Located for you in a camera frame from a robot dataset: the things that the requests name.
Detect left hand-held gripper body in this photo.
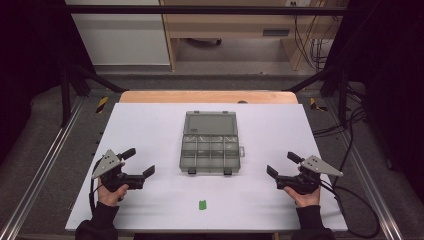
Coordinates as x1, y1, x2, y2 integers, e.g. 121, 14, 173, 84
91, 148, 146, 193

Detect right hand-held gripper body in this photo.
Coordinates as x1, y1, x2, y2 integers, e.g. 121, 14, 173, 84
275, 154, 345, 196

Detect grey plastic organizer box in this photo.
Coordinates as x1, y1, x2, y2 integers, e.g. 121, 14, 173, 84
179, 110, 246, 176

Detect person's left hand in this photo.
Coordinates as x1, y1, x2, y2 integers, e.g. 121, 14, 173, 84
96, 179, 130, 208

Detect person's right hand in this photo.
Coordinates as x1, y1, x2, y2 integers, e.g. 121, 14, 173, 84
283, 185, 322, 209

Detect black curtain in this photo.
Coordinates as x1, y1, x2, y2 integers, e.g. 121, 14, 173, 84
324, 0, 424, 201
0, 0, 94, 166

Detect white cabinet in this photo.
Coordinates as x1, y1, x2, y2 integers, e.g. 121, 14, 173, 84
64, 0, 171, 67

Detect grey label plate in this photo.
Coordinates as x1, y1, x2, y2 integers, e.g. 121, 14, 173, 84
262, 28, 291, 37

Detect wooden desk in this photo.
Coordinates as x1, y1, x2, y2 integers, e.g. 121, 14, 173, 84
159, 0, 348, 72

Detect left hand-held gripper cable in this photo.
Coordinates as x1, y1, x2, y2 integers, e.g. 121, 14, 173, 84
88, 159, 103, 215

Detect hand-held gripper cable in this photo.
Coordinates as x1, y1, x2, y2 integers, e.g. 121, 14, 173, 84
319, 179, 381, 240
88, 159, 103, 215

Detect black floor cables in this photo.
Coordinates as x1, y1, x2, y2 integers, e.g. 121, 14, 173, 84
312, 83, 368, 189

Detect right hand-held gripper cable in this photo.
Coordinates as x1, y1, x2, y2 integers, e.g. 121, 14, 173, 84
319, 179, 381, 240

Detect aluminium rail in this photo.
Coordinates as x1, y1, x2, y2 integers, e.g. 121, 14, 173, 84
0, 95, 86, 240
344, 141, 405, 240

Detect black frame strut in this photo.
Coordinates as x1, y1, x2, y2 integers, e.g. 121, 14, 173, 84
282, 65, 350, 128
59, 62, 130, 128

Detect bundle of hanging cables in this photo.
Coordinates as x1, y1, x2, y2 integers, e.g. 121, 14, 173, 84
292, 13, 336, 72

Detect black horizontal frame bar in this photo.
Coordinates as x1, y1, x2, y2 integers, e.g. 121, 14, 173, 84
64, 4, 349, 16

